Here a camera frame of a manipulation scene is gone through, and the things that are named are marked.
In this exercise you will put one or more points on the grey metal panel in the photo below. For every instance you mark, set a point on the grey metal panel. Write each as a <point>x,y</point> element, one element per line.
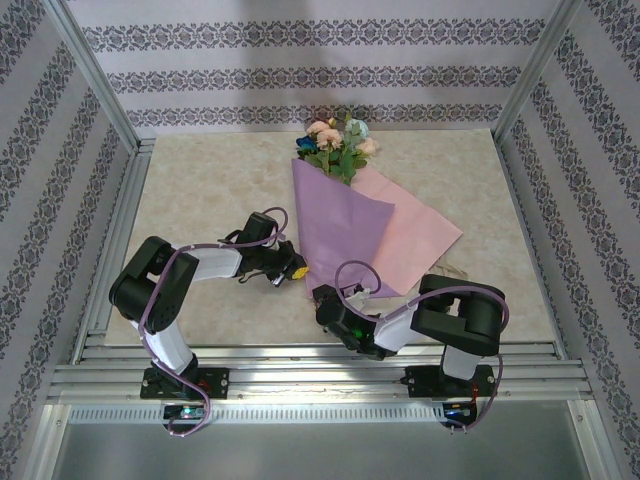
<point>320,450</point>

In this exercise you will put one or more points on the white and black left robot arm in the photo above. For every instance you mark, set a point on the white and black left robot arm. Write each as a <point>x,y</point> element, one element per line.
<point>215,262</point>

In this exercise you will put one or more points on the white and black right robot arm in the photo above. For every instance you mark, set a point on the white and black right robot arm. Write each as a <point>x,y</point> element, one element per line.
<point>395,332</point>

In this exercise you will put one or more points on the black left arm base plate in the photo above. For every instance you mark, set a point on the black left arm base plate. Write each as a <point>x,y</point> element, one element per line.
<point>217,382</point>

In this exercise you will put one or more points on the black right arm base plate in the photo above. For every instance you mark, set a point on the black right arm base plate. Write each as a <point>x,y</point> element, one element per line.
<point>422,382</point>

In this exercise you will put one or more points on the aluminium side rail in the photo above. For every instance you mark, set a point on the aluminium side rail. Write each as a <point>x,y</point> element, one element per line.
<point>117,220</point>
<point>520,200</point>

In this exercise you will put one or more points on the pink and purple wrapping paper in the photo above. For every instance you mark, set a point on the pink and purple wrapping paper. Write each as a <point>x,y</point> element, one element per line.
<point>340,220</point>

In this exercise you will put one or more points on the aluminium frame post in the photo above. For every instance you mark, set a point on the aluminium frame post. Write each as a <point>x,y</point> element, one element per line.
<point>536,75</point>
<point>96,75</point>

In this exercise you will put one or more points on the controller board with LED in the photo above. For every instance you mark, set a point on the controller board with LED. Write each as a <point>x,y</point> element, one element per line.
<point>185,412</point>
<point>457,412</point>

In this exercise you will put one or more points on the artificial flower bunch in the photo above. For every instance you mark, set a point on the artificial flower bunch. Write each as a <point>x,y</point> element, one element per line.
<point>327,137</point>

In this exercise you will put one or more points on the aluminium frame cross rail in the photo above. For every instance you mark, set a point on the aluminium frame cross rail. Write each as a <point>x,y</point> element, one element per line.
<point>320,372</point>

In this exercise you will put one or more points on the cream ribbon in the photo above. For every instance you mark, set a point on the cream ribbon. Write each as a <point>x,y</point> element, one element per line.
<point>452,271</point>

